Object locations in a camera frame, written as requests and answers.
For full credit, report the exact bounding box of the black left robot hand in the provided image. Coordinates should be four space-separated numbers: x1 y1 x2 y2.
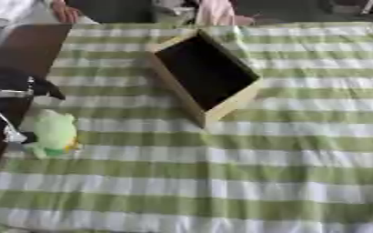
0 66 67 145

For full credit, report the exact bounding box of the tan cardboard box black inside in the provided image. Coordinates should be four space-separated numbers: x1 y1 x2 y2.
143 28 263 129

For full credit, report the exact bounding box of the green soft toy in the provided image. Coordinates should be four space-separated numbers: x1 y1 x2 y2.
22 108 85 160

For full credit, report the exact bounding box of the person's hand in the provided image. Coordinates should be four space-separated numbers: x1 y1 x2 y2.
51 0 84 24

